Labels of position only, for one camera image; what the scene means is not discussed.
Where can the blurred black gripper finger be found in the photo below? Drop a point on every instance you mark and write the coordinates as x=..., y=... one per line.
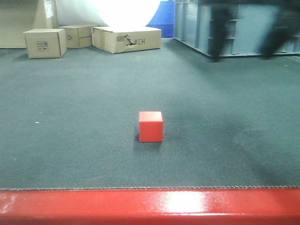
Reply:
x=221, y=15
x=286, y=24

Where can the red magnetic cube block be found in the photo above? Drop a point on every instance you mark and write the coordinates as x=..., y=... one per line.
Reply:
x=150, y=126

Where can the grey plastic crate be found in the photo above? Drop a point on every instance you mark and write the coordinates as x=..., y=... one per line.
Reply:
x=252, y=19

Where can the blue plastic bin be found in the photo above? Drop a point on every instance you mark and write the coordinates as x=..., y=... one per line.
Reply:
x=164, y=18

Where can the large flat cardboard box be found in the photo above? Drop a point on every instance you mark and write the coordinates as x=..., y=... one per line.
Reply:
x=121, y=40

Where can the dark grey carpet mat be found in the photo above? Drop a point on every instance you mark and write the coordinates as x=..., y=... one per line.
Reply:
x=163, y=118

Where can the middle cardboard box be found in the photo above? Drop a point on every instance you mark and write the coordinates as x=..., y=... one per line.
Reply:
x=78, y=36

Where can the small cardboard box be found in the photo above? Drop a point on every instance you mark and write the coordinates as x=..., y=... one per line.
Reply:
x=45, y=43

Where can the red table edge bar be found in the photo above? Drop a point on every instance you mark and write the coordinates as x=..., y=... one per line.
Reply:
x=246, y=206

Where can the tall cardboard sheet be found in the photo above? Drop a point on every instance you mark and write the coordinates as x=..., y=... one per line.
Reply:
x=19, y=16

